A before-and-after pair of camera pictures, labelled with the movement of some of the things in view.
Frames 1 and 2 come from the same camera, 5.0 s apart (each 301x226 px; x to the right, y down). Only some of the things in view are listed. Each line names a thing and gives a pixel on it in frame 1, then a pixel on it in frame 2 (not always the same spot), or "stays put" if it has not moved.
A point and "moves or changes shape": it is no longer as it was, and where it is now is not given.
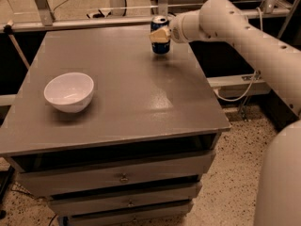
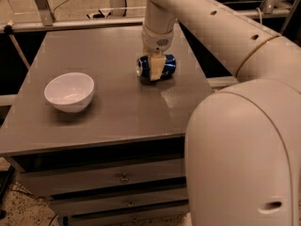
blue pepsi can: [158, 22] moves or changes shape
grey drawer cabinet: [136, 155] stays put
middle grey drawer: [94, 202] stays put
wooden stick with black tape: [7, 29] stays put
